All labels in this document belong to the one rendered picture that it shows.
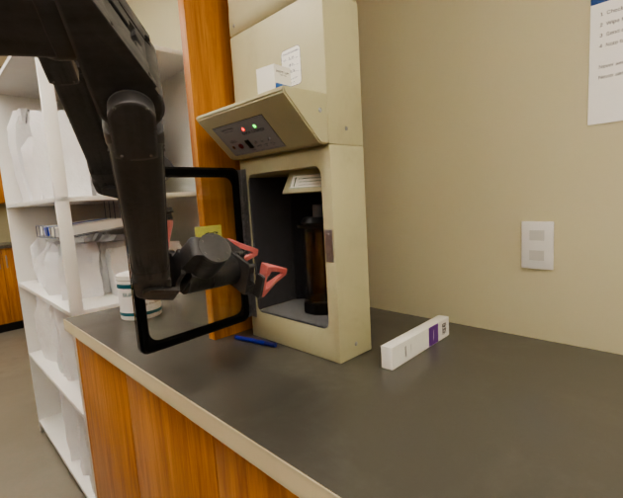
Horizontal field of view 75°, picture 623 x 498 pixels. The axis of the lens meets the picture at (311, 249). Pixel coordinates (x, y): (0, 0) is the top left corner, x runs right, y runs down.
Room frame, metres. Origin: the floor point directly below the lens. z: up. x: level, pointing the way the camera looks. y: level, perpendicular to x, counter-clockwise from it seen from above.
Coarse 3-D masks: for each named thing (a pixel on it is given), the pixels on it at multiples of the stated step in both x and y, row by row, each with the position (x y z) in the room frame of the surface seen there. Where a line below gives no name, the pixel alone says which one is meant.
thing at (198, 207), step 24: (168, 192) 0.91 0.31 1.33; (192, 192) 0.96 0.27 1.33; (216, 192) 1.01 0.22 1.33; (168, 216) 0.91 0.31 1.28; (192, 216) 0.95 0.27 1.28; (216, 216) 1.00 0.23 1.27; (168, 240) 0.90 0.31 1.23; (216, 288) 0.99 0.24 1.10; (168, 312) 0.89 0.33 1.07; (192, 312) 0.93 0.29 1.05; (216, 312) 0.98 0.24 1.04; (168, 336) 0.88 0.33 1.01
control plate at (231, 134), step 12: (252, 120) 0.89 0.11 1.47; (264, 120) 0.87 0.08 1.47; (216, 132) 1.00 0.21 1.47; (228, 132) 0.97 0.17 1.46; (240, 132) 0.94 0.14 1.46; (252, 132) 0.92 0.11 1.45; (264, 132) 0.90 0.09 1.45; (228, 144) 1.01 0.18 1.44; (252, 144) 0.96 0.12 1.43; (264, 144) 0.93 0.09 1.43; (276, 144) 0.91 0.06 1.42
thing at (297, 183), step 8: (288, 176) 1.01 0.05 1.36; (296, 176) 0.97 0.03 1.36; (304, 176) 0.96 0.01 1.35; (312, 176) 0.95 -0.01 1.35; (288, 184) 0.98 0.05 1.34; (296, 184) 0.96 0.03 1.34; (304, 184) 0.95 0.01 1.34; (312, 184) 0.94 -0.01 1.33; (320, 184) 0.94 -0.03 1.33; (288, 192) 0.97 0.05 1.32; (296, 192) 0.95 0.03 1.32; (304, 192) 0.94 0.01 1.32; (312, 192) 1.10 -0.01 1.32; (320, 192) 1.10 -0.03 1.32
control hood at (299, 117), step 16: (256, 96) 0.83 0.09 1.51; (272, 96) 0.80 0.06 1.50; (288, 96) 0.78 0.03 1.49; (304, 96) 0.81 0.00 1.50; (320, 96) 0.84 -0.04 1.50; (224, 112) 0.92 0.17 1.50; (240, 112) 0.89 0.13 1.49; (256, 112) 0.86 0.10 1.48; (272, 112) 0.84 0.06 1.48; (288, 112) 0.81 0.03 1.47; (304, 112) 0.81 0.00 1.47; (320, 112) 0.84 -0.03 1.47; (208, 128) 1.00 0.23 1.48; (288, 128) 0.85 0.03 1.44; (304, 128) 0.83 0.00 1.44; (320, 128) 0.84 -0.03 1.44; (224, 144) 1.02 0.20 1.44; (288, 144) 0.89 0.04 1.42; (304, 144) 0.86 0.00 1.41; (320, 144) 0.86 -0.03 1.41
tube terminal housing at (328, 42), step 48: (336, 0) 0.88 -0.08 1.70; (240, 48) 1.05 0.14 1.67; (336, 48) 0.88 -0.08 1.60; (240, 96) 1.06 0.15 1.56; (336, 96) 0.87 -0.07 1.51; (336, 144) 0.87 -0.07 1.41; (336, 192) 0.86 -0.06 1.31; (336, 240) 0.86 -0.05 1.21; (336, 288) 0.85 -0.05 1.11; (288, 336) 0.97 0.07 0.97; (336, 336) 0.86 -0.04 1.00
